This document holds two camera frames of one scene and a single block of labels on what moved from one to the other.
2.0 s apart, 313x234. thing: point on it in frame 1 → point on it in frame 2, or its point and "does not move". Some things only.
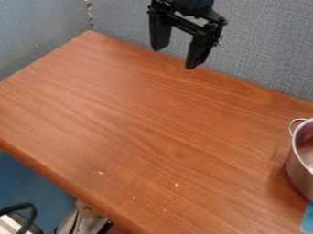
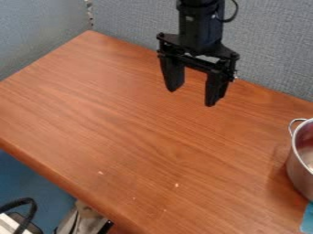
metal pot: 300,161 does not move
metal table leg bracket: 84,221 does not move
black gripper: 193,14 → 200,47
